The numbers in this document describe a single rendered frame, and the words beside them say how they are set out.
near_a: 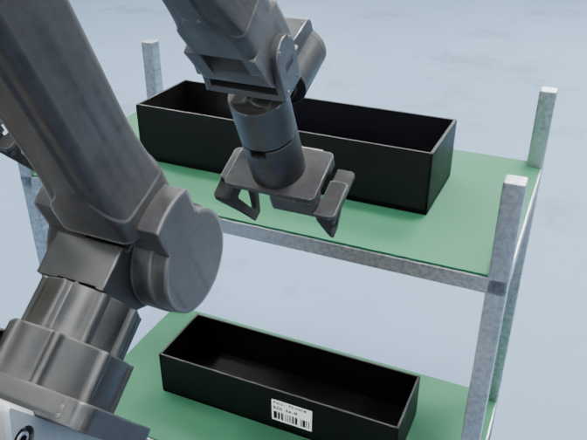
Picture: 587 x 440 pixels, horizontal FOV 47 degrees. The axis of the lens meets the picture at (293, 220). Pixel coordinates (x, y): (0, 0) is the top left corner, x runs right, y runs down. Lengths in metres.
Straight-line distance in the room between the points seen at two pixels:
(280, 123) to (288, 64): 0.06
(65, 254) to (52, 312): 0.05
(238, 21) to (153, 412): 1.24
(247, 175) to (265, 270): 2.04
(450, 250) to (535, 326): 1.54
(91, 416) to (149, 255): 0.11
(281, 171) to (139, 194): 0.26
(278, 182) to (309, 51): 0.13
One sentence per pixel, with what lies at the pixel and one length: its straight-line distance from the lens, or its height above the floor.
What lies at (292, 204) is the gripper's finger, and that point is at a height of 1.17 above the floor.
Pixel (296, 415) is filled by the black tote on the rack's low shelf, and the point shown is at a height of 0.41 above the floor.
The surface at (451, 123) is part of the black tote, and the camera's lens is 1.25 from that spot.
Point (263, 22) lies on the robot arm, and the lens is 0.56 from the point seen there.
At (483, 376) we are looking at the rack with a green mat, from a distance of 1.13.
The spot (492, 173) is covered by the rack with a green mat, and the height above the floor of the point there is 0.95.
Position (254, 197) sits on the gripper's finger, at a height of 1.14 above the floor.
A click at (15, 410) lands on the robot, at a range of 0.41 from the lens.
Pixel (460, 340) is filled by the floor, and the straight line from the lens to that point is 2.45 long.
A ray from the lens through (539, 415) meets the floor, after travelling 2.24.
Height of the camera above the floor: 1.49
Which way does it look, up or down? 29 degrees down
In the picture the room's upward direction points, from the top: straight up
